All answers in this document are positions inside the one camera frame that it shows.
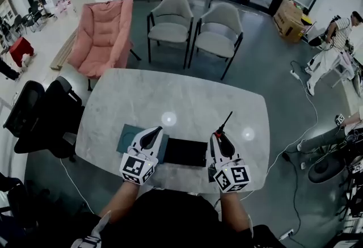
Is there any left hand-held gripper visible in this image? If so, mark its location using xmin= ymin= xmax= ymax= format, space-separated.
xmin=119 ymin=126 xmax=165 ymax=186

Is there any pink padded chair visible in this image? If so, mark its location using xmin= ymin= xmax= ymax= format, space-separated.
xmin=66 ymin=0 xmax=142 ymax=92

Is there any cardboard box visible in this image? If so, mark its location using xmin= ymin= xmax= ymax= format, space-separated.
xmin=272 ymin=0 xmax=313 ymax=44

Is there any white cable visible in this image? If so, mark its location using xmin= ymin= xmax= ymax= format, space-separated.
xmin=240 ymin=75 xmax=319 ymax=201

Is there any black screwdriver with red collar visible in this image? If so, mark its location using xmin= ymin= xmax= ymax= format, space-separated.
xmin=213 ymin=111 xmax=235 ymax=157

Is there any black box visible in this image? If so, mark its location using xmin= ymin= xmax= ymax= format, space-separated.
xmin=162 ymin=137 xmax=209 ymax=168

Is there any group of black chairs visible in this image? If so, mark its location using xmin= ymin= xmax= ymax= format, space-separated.
xmin=0 ymin=0 xmax=52 ymax=41

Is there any person's left forearm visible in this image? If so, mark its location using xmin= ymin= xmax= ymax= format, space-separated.
xmin=97 ymin=179 xmax=141 ymax=218

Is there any red stool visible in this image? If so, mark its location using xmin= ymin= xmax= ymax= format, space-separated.
xmin=9 ymin=36 xmax=35 ymax=68

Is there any wooden pallet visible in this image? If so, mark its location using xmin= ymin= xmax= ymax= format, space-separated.
xmin=49 ymin=28 xmax=79 ymax=71

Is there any grey upholstered chair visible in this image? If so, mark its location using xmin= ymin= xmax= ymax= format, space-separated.
xmin=146 ymin=0 xmax=195 ymax=69
xmin=188 ymin=2 xmax=244 ymax=81

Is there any black office chair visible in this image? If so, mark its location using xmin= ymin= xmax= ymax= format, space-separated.
xmin=2 ymin=76 xmax=86 ymax=163

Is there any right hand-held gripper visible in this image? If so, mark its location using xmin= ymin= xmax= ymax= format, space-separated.
xmin=209 ymin=132 xmax=252 ymax=194

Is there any person's right forearm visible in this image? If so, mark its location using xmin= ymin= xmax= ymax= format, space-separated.
xmin=219 ymin=191 xmax=251 ymax=234

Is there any person's black shirt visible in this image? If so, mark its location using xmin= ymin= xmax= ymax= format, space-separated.
xmin=98 ymin=188 xmax=280 ymax=248

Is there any teal box lid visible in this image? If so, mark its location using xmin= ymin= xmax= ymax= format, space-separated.
xmin=116 ymin=124 xmax=168 ymax=165

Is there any white backpack strap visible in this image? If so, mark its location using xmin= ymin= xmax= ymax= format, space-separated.
xmin=70 ymin=211 xmax=112 ymax=248
xmin=246 ymin=213 xmax=255 ymax=239

